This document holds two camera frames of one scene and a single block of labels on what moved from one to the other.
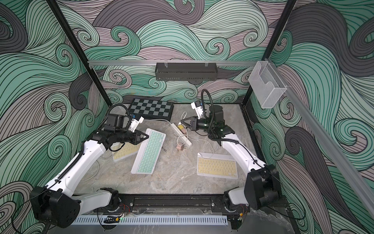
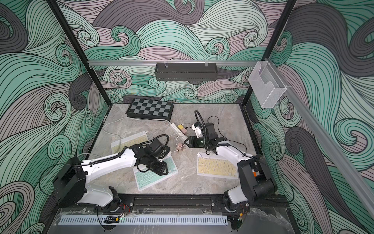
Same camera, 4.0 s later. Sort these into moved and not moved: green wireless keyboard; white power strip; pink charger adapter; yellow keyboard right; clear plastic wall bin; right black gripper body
Moved: green wireless keyboard; right black gripper body
Not moved: pink charger adapter; white power strip; yellow keyboard right; clear plastic wall bin
